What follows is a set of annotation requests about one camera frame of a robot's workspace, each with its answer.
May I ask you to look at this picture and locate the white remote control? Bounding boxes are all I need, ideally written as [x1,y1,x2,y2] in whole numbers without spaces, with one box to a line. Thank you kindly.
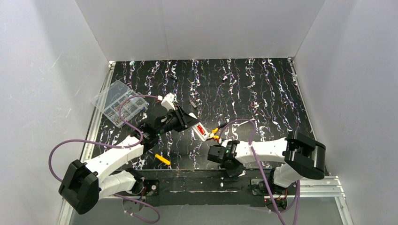
[188,113,210,142]

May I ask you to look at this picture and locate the yellow black pliers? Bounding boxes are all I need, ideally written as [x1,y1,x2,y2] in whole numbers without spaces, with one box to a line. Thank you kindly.
[208,122,228,144]

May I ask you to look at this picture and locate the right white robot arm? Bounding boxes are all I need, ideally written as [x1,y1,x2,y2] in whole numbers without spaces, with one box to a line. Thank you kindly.
[207,132,326,188]

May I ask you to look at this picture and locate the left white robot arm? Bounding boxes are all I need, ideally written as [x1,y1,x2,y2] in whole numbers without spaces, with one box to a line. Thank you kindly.
[59,106,208,215]

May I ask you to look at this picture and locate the clear plastic screw box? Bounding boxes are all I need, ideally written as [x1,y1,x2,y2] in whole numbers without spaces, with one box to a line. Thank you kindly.
[91,81,147,128]

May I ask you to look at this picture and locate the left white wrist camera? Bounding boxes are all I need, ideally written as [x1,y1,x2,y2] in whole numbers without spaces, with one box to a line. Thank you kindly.
[157,93,176,111]

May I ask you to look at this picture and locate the yellow handle screwdriver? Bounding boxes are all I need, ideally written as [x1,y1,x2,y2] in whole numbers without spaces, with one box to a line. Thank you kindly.
[154,154,171,166]

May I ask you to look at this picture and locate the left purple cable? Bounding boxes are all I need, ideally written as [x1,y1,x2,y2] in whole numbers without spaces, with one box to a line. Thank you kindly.
[48,95,162,224]

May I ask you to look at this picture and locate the purple cable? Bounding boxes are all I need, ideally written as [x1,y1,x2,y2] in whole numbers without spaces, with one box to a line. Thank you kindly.
[219,119,302,225]
[48,95,162,224]

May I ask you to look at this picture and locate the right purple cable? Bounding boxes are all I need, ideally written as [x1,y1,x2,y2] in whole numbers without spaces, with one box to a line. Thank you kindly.
[219,119,302,225]

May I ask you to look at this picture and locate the aluminium frame rail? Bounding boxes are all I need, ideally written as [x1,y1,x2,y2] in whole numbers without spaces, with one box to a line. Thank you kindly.
[59,58,342,225]

